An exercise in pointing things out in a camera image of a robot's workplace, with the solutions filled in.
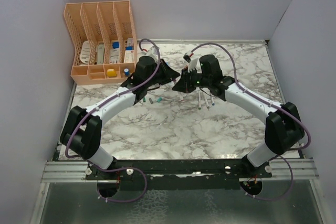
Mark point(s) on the yellow small box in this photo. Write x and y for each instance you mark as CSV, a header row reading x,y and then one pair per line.
x,y
111,73

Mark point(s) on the white device in organizer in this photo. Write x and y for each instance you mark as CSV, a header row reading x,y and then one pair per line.
x,y
100,54

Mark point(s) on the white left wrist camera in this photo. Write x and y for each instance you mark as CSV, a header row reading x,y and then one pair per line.
x,y
151,52

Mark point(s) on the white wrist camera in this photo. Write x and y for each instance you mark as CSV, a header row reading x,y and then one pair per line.
x,y
191,60
151,52

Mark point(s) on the peach plastic desk organizer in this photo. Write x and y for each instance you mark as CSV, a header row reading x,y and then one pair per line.
x,y
105,42

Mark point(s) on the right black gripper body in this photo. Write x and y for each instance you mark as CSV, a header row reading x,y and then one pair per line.
x,y
192,80

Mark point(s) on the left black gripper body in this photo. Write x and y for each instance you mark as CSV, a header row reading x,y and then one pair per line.
x,y
163,76

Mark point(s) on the white remote in organizer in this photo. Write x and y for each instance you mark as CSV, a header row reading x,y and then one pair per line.
x,y
85,53

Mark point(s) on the white blue box in organizer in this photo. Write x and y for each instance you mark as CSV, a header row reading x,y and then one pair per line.
x,y
114,53

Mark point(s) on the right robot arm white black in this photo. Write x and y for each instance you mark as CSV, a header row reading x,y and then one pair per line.
x,y
282,128

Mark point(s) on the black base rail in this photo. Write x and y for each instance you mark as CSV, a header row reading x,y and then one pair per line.
x,y
178,174

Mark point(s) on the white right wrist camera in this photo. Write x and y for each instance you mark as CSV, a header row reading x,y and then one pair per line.
x,y
191,60

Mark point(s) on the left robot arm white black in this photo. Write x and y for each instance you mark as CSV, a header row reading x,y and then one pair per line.
x,y
83,126

